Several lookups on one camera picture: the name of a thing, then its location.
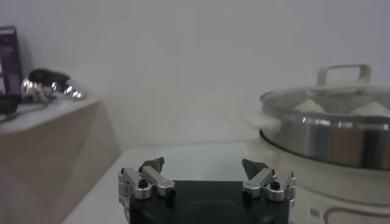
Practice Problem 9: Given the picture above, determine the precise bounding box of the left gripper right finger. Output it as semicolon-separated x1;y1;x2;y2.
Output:
241;158;297;203

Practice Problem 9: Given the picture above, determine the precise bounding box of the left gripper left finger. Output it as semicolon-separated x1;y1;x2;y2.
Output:
118;156;177;201

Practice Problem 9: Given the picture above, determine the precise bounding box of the white steamed baozi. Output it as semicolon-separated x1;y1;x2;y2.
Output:
350;102;390;118
294;99;327;115

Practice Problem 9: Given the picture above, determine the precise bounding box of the glass lid with cream handle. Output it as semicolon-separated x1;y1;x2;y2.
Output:
259;63;390;125

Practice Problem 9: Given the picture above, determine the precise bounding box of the white side table with mouse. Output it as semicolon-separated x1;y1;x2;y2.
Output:
0;97;122;224

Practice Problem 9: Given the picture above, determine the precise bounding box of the shiny chrome rounded device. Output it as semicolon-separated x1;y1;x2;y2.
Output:
20;68;88;103

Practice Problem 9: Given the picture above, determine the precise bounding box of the black laptop with pink screen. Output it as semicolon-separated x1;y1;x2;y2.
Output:
0;26;24;115

